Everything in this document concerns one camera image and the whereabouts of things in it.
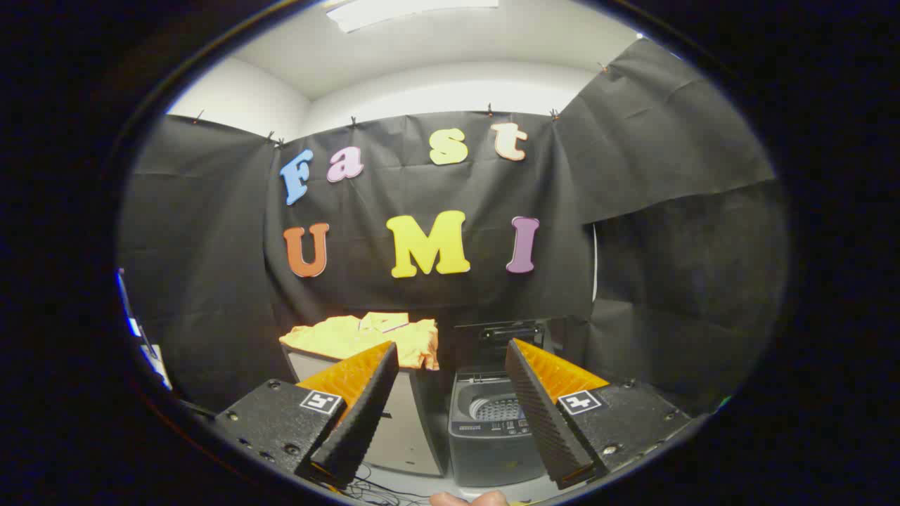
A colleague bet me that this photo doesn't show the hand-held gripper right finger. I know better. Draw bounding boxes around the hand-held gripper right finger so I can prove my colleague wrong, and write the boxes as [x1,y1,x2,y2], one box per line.
[505,338,693,491]

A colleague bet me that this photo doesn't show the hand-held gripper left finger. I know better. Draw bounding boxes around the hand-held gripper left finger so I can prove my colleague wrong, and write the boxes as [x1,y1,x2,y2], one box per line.
[214,342,400,489]

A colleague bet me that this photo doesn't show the grey washing machine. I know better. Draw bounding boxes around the grey washing machine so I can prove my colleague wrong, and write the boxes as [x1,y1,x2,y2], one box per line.
[448,365,546,488]

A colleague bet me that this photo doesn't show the orange polo shirt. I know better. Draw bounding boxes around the orange polo shirt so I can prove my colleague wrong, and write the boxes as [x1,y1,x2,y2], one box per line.
[279,312,440,371]

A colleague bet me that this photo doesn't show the dark washing machine lid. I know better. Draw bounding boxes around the dark washing machine lid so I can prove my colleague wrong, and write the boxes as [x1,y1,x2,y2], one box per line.
[454,320,551,373]

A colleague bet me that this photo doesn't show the white and blue papers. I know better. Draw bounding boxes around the white and blue papers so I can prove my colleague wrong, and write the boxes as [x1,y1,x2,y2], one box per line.
[116,271,174,391]

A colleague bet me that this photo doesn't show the black backdrop cloth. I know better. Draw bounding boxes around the black backdrop cloth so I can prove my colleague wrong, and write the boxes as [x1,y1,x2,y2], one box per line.
[118,39,788,417]

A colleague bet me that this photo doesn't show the ceiling light panel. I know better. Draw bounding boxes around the ceiling light panel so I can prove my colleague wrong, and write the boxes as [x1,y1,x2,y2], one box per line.
[325,0,500,34]

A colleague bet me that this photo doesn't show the black floor cables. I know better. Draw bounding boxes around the black floor cables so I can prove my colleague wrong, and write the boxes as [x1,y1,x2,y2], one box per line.
[330,464,438,506]

